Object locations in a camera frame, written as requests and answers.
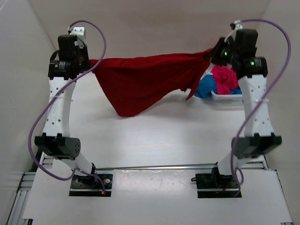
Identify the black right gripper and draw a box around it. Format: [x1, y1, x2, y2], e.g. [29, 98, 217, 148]
[203, 37, 240, 68]

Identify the red t-shirt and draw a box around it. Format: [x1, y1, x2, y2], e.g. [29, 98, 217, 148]
[90, 49, 211, 117]

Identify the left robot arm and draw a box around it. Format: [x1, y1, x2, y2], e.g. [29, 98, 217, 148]
[34, 31, 98, 188]

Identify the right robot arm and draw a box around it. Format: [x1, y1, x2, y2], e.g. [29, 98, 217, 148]
[204, 29, 282, 188]

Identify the pink t-shirt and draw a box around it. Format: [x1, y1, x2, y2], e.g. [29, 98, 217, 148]
[211, 65, 241, 95]

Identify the blue t-shirt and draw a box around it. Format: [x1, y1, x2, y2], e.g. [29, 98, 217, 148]
[194, 75, 242, 98]

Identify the white plastic laundry basket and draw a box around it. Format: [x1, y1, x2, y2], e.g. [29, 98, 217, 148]
[206, 62, 246, 103]

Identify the white front cover board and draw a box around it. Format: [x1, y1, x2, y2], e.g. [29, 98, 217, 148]
[23, 170, 293, 225]

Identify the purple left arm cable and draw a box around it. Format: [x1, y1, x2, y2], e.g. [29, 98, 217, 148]
[28, 20, 107, 196]

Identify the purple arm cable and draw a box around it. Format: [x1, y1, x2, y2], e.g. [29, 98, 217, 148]
[231, 19, 292, 197]
[28, 20, 107, 196]

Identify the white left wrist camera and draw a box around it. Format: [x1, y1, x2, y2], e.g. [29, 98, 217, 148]
[67, 27, 86, 43]

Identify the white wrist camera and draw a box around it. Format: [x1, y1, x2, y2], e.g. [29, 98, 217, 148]
[230, 20, 243, 30]
[67, 27, 86, 43]

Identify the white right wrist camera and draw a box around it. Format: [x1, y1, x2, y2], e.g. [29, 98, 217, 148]
[230, 20, 243, 30]

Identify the aluminium front rail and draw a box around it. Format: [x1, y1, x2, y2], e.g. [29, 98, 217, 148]
[40, 155, 269, 171]

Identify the aluminium rail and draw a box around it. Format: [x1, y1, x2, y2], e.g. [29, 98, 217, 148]
[5, 162, 38, 225]
[40, 155, 269, 171]

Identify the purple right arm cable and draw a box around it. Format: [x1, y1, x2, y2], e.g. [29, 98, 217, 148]
[231, 19, 292, 197]

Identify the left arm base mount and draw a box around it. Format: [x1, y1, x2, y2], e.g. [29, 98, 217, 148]
[69, 170, 113, 197]

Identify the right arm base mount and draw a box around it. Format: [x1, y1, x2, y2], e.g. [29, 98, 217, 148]
[191, 173, 242, 199]

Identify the aluminium left side rail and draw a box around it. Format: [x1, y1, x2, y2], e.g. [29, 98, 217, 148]
[5, 162, 38, 225]

